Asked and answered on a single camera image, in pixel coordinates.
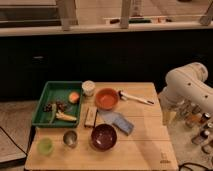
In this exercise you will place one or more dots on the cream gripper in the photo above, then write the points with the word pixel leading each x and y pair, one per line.
pixel 168 116

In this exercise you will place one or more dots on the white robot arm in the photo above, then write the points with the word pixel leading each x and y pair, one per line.
pixel 186 90

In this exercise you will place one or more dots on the orange bowl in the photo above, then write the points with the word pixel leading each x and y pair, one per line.
pixel 106 98

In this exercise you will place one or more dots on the purple bowl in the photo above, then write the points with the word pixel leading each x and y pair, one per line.
pixel 103 137

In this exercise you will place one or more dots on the spice bottle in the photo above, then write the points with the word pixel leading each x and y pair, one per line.
pixel 201 137

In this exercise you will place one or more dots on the blue cloth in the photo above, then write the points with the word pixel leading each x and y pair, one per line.
pixel 118 120

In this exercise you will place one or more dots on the wooden block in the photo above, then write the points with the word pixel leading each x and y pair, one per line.
pixel 90 117

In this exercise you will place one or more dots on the white cup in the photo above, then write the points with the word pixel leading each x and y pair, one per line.
pixel 88 88

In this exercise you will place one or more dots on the peach fruit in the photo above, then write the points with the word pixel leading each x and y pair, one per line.
pixel 74 97

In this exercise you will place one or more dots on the metal cup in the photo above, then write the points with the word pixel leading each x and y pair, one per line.
pixel 70 138

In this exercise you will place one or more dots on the dark grapes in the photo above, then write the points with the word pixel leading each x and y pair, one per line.
pixel 60 106

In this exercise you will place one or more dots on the banana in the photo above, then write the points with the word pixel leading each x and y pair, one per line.
pixel 65 117

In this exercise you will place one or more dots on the green pepper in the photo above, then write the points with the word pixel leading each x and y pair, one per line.
pixel 54 111

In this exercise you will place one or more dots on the green plastic tray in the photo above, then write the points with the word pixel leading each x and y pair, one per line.
pixel 58 91

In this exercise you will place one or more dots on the green cup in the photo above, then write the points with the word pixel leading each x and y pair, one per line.
pixel 45 146

